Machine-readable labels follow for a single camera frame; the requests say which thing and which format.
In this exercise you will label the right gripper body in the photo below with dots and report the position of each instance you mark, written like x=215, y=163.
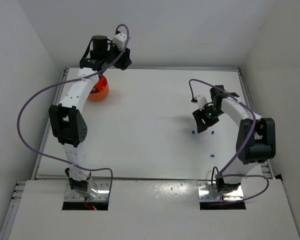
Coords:
x=203, y=120

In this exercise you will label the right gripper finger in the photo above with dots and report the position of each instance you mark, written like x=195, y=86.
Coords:
x=211, y=120
x=200, y=124

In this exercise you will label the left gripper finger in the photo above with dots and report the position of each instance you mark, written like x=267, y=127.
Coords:
x=125, y=60
x=117, y=64

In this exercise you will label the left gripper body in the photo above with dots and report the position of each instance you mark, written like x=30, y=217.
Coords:
x=123, y=59

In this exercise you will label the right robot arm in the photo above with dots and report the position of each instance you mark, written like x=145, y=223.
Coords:
x=256, y=138

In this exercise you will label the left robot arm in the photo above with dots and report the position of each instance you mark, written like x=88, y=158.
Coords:
x=66, y=120

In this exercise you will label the orange divided container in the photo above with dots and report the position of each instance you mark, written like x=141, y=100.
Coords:
x=99, y=91

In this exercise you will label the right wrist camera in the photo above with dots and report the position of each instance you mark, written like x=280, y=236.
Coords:
x=200, y=100

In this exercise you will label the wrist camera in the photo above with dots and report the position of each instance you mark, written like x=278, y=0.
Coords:
x=200, y=100
x=119, y=40

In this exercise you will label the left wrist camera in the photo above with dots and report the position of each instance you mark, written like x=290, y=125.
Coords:
x=119, y=40

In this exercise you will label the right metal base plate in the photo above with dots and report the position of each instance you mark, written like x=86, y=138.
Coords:
x=208, y=194

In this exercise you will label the metal base plate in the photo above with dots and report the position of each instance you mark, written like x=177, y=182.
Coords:
x=97, y=191
x=208, y=194

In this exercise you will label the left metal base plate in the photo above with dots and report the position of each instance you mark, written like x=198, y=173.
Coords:
x=97, y=191

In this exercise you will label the aluminium table frame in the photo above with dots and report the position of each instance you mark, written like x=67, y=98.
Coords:
x=143, y=132

